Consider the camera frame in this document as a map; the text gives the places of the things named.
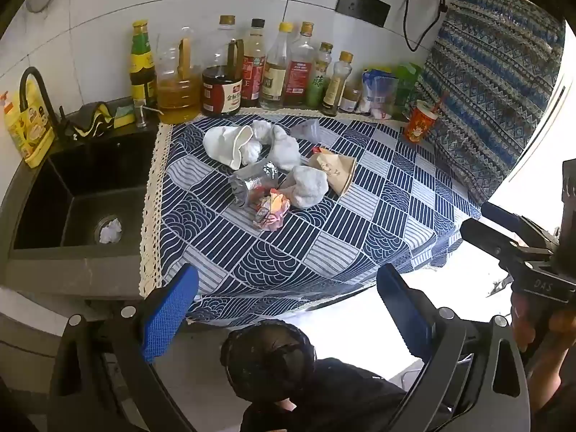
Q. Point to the green plastic bag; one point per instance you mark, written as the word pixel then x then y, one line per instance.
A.
pixel 407 83

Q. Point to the white tissue in drain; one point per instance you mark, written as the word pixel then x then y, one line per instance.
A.
pixel 110 231

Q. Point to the clear bottle beige label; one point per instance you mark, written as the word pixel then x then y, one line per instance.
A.
pixel 274 78

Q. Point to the clear bottle red label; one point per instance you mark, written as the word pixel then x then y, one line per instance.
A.
pixel 299 74

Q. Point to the person's right hand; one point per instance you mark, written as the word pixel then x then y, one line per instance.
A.
pixel 562 321

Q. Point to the clear cooking oil jug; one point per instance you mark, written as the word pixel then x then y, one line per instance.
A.
pixel 177 92

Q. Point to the black wall outlet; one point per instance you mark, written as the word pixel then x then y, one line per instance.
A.
pixel 362 6

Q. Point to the grey yellow dish cloth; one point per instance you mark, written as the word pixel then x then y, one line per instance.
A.
pixel 90 119

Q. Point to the red paper cup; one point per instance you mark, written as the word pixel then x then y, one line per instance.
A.
pixel 419 123

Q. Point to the black sink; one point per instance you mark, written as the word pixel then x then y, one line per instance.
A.
pixel 85 207

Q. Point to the small glass jar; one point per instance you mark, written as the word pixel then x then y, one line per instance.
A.
pixel 351 99

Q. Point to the dark soy sauce jug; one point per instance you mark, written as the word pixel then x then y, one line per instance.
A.
pixel 220 92

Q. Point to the small white tissue wad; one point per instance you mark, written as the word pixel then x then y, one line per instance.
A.
pixel 251 152

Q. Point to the large white tissue wad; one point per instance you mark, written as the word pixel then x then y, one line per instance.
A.
pixel 283 148

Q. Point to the yellow dish soap pouch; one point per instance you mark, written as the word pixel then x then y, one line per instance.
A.
pixel 29 130

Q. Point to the foil snack bag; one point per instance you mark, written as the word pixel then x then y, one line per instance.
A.
pixel 247 184

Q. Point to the slim bottle yellow cap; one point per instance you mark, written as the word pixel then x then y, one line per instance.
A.
pixel 335 90

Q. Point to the red label bottle black cap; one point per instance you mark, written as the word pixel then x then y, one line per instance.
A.
pixel 253 72

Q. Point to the blue patterned tablecloth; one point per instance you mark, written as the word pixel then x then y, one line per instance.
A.
pixel 315 243

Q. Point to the blue white plastic bag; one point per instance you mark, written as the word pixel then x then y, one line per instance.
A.
pixel 378 92

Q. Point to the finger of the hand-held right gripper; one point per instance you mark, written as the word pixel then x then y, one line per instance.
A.
pixel 490 238
pixel 513 222

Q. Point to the black faucet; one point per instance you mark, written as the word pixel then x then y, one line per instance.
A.
pixel 49 94

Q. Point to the green label bottle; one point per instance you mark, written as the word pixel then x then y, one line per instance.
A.
pixel 318 83

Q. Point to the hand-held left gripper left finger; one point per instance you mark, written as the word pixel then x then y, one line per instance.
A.
pixel 168 312

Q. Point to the red orange wrapper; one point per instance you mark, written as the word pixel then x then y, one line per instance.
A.
pixel 272 211

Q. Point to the striped patterned cloth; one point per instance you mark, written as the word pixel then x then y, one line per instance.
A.
pixel 490 90

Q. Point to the green glass sauce bottle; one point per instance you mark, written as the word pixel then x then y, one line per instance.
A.
pixel 141 67

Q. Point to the metal soap dispenser pump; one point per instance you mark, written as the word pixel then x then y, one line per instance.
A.
pixel 141 114

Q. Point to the brown paper bag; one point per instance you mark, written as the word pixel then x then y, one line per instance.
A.
pixel 337 171

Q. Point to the person's black clothing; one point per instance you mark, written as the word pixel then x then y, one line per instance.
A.
pixel 342 396

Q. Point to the yellow green sponge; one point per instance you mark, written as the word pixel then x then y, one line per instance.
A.
pixel 123 117

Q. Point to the white paper cup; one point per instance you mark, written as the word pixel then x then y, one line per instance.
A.
pixel 225 144

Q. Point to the black trash bin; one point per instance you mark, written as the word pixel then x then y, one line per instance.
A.
pixel 270 346

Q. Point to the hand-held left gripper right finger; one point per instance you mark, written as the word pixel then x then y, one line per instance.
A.
pixel 405 308

